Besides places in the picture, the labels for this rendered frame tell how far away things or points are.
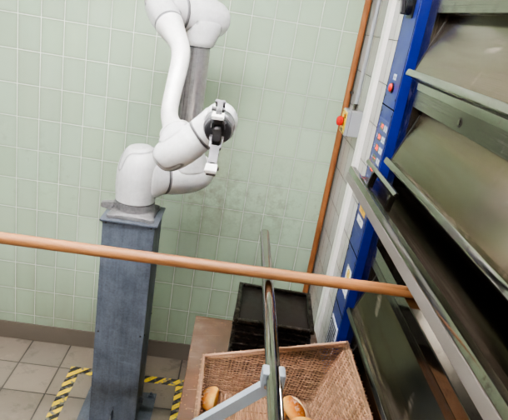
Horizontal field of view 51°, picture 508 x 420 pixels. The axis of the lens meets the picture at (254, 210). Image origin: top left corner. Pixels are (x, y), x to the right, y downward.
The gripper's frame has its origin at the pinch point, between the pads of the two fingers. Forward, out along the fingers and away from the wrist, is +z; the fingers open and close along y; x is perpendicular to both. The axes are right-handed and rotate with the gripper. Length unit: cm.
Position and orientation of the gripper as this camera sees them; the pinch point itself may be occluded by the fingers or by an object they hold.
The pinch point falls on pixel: (213, 144)
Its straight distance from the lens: 134.4
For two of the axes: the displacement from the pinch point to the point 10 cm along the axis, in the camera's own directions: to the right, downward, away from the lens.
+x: -9.9, -1.5, -0.6
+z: 0.0, 3.4, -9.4
